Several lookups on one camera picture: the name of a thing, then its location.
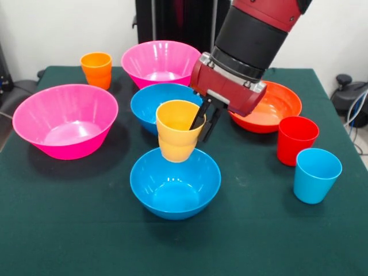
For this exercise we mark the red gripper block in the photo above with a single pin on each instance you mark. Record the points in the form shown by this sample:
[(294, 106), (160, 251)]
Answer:
[(227, 89)]

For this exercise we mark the yellow plastic cup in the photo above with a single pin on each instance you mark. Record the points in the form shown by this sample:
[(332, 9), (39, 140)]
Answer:
[(175, 143)]

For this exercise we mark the blue plastic bowl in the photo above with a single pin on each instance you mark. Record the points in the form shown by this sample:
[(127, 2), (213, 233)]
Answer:
[(143, 109), (172, 195)]

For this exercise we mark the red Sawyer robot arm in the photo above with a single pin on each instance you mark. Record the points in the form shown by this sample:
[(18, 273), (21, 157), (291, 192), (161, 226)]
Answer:
[(250, 31)]

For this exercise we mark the red-orange plastic bowl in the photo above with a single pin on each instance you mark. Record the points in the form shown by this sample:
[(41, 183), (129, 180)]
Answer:
[(276, 115)]

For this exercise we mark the pink plastic bowl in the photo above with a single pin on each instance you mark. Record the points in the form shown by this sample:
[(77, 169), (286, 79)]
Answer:
[(43, 115), (155, 63)]

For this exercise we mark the red plastic cup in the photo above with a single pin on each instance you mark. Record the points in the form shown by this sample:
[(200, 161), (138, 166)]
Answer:
[(296, 143)]

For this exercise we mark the orange plastic cup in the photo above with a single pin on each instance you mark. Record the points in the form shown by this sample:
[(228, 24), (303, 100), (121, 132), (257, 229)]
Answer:
[(96, 72)]

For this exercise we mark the dark green table cloth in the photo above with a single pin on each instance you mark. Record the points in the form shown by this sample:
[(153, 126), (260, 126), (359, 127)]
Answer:
[(258, 230)]

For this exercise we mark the light blue plastic cup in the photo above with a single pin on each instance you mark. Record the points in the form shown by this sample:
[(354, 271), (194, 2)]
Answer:
[(316, 178)]

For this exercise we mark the black upright post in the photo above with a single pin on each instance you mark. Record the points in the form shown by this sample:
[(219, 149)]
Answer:
[(178, 20)]

